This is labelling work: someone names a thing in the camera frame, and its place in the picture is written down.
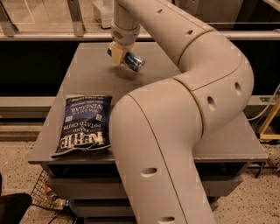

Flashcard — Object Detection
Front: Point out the white machine base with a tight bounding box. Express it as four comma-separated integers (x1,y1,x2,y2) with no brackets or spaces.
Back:
93,0,114,29

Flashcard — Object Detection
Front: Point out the metal window railing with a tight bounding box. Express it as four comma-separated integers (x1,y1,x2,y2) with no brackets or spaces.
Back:
0,0,280,41

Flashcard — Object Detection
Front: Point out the grey drawer cabinet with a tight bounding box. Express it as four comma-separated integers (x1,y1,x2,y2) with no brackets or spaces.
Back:
30,42,267,224

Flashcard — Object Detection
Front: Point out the yellow frame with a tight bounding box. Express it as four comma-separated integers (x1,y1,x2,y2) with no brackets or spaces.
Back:
257,97,280,140

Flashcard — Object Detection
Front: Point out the redbull can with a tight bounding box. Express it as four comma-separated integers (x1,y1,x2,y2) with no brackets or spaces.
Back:
114,51,145,73

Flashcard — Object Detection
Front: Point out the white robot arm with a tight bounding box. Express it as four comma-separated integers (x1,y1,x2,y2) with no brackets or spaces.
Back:
110,0,254,224

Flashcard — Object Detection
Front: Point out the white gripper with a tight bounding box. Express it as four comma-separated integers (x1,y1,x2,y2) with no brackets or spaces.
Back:
108,22,140,66

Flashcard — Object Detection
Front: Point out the wire basket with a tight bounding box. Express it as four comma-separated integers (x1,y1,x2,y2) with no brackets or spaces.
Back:
31,171,68,211

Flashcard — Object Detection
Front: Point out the blue kettle chips bag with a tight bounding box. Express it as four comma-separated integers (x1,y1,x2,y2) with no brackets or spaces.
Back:
52,95,112,158

